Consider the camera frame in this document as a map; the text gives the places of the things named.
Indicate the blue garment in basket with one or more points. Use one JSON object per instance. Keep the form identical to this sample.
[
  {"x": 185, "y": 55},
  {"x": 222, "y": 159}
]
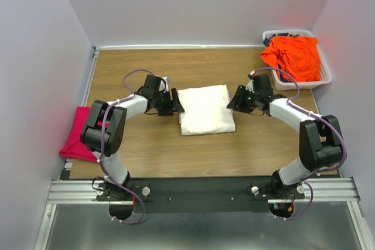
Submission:
[{"x": 267, "y": 39}]

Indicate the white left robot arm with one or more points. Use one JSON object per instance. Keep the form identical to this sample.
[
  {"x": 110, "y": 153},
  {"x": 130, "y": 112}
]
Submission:
[{"x": 104, "y": 127}]

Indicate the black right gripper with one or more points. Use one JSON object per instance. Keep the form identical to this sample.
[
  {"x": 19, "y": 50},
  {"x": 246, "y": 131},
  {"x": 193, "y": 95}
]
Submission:
[{"x": 236, "y": 102}]

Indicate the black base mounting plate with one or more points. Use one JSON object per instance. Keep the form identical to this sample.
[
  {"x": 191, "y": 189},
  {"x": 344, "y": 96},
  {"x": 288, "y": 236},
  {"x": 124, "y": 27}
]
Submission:
[{"x": 199, "y": 195}]

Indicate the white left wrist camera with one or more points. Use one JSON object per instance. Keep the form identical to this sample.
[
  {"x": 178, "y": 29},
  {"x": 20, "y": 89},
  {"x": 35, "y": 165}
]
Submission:
[{"x": 164, "y": 85}]

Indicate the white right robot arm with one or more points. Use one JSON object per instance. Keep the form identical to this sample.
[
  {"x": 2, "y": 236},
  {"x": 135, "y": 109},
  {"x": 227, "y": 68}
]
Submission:
[{"x": 321, "y": 145}]

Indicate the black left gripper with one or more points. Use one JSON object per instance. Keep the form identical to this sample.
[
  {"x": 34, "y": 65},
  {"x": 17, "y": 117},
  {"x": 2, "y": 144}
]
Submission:
[{"x": 174, "y": 105}]

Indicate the white t shirt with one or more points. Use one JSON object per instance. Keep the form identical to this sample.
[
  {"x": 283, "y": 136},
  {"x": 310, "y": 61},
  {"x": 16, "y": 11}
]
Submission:
[{"x": 206, "y": 111}]

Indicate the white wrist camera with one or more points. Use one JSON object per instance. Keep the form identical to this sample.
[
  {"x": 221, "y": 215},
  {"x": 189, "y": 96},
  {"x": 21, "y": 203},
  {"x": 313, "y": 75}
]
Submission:
[
  {"x": 164, "y": 85},
  {"x": 250, "y": 85}
]

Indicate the folded magenta t shirt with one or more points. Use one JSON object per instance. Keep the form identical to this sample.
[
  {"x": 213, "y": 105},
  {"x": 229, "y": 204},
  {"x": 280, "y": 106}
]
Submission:
[{"x": 73, "y": 148}]

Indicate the orange t shirt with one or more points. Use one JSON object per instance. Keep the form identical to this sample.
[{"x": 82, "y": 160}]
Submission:
[{"x": 297, "y": 56}]

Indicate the aluminium frame rail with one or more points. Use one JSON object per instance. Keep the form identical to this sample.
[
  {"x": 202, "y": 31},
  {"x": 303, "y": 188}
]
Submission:
[{"x": 328, "y": 217}]

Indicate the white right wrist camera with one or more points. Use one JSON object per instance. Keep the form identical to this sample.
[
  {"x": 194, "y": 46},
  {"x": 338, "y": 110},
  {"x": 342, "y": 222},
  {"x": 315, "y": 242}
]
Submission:
[{"x": 250, "y": 85}]

